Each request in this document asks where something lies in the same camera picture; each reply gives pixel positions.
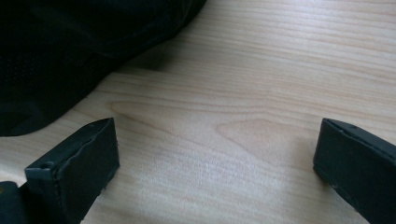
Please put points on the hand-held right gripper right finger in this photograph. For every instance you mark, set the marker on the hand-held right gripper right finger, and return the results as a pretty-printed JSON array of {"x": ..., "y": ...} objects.
[{"x": 358, "y": 168}]

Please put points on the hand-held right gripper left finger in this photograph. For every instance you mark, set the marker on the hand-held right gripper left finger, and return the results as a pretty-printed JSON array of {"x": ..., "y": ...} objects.
[{"x": 81, "y": 168}]

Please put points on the black mesh fabric bag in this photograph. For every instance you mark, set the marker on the black mesh fabric bag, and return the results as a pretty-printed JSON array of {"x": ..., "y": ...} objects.
[{"x": 62, "y": 46}]

